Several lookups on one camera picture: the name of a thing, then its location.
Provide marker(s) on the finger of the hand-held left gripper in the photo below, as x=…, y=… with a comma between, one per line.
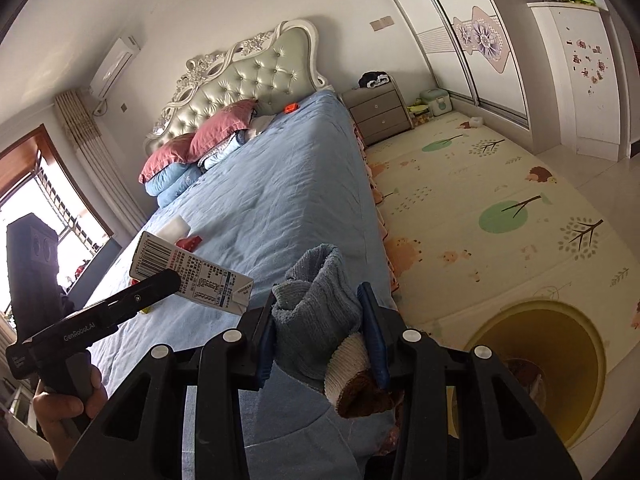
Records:
x=145, y=290

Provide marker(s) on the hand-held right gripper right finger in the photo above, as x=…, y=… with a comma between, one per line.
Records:
x=375, y=340

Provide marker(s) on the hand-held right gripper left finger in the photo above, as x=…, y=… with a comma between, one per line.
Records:
x=266, y=347

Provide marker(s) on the blue and brown sock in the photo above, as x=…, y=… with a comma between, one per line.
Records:
x=315, y=320

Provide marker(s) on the white milk carton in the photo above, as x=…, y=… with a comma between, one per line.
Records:
x=200, y=275

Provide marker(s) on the yellow trash bin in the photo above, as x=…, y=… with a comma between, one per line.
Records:
x=575, y=360

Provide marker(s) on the person's left forearm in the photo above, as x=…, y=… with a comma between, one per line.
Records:
x=45, y=452

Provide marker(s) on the person's left hand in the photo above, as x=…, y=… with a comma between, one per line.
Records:
x=62, y=415

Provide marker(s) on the small red wrapper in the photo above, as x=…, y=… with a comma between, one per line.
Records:
x=190, y=243

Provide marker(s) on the white foam wrap sheet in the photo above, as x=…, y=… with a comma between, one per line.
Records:
x=175, y=227

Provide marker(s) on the folded blue quilt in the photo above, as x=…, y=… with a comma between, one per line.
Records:
x=172, y=177
x=185, y=192

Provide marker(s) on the pink pillow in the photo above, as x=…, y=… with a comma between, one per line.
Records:
x=222, y=125
x=165, y=157

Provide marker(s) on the beige curtain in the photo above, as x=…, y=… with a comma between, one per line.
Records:
x=95, y=155

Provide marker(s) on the folded patterned quilt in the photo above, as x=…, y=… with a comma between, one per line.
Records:
x=225, y=150

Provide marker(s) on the bed with blue sheet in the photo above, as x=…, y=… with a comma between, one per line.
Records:
x=280, y=185

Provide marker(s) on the printed play mat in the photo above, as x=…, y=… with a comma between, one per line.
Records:
x=475, y=185

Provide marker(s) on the white cloth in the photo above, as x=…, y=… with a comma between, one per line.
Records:
x=262, y=122

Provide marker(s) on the white air conditioner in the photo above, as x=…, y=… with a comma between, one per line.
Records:
x=115, y=65

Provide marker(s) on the grey nightstand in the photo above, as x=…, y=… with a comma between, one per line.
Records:
x=380, y=110

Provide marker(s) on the small orange object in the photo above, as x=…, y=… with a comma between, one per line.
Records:
x=291, y=107

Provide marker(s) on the small white object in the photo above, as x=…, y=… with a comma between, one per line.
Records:
x=477, y=121

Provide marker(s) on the green storage box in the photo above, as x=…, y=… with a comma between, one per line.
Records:
x=436, y=100

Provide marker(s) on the black and white clothes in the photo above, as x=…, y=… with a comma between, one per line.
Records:
x=374, y=79

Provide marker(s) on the white sliding door wardrobe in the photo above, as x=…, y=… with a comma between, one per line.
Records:
x=450, y=35

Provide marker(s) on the white cabinet with stickers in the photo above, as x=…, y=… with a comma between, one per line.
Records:
x=580, y=85

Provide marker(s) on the window with wooden frame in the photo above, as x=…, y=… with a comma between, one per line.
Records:
x=40, y=200

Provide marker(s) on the beige double wall switch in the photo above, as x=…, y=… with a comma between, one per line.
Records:
x=382, y=23

